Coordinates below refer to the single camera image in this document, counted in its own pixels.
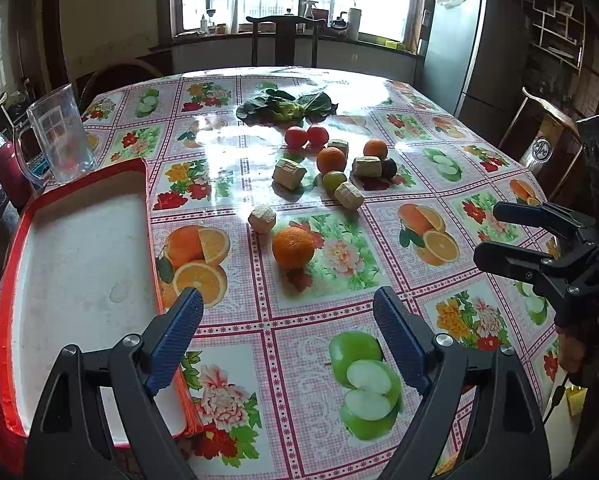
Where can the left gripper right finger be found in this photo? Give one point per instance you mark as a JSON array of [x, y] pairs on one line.
[[505, 438]]

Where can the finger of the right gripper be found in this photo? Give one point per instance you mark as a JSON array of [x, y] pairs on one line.
[[560, 221], [518, 263]]

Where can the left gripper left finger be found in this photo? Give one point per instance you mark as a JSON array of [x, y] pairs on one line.
[[70, 437]]

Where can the dark plum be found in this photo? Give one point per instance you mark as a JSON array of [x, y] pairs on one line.
[[389, 169]]

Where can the green apple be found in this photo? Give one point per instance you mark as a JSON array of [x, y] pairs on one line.
[[331, 180]]

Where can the red tomato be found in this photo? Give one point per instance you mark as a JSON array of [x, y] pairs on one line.
[[295, 137], [317, 136]]

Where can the large front orange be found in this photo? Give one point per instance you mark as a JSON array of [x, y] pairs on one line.
[[293, 248]]

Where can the round yam piece front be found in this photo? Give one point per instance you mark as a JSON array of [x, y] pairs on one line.
[[262, 219]]

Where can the person's right hand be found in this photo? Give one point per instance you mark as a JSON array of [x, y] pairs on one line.
[[577, 358]]

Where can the wooden chair right side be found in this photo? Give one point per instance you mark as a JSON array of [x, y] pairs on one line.
[[547, 141]]

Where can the red rimmed white tray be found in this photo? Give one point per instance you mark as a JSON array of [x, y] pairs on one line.
[[81, 271]]

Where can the grey refrigerator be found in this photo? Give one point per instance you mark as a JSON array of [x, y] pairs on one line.
[[474, 62]]

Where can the magenta thermos bottle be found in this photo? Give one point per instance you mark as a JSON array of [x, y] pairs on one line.
[[17, 187]]

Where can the floral fruit print tablecloth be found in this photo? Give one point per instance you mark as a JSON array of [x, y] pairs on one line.
[[257, 396]]

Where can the white paper towel roll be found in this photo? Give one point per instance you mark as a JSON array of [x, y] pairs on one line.
[[354, 18]]

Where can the dark teapot on sill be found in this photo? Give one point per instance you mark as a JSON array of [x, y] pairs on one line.
[[338, 27]]

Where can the green leafy vegetable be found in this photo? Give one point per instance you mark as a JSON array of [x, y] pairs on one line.
[[275, 107]]

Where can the clear plastic pitcher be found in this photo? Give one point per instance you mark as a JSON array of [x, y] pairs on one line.
[[61, 137]]

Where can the spray bottle on sill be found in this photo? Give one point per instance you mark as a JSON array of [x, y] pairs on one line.
[[308, 7]]

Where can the dark wooden chair far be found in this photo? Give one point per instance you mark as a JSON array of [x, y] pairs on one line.
[[285, 37]]

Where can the wooden wall shelf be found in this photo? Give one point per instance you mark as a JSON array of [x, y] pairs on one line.
[[558, 29]]

